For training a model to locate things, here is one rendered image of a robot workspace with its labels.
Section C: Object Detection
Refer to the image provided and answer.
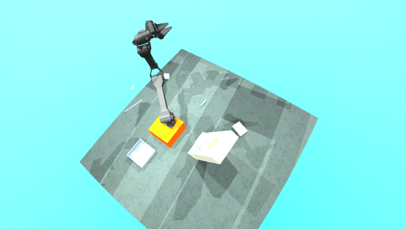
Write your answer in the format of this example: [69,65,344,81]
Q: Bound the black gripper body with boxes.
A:
[142,22,164,41]

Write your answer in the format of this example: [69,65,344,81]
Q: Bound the white rectangular block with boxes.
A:
[233,122,247,136]

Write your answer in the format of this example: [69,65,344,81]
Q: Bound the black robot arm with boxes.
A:
[132,30,176,128]

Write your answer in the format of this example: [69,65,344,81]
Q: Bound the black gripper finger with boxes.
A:
[153,23,169,33]
[161,26,172,37]

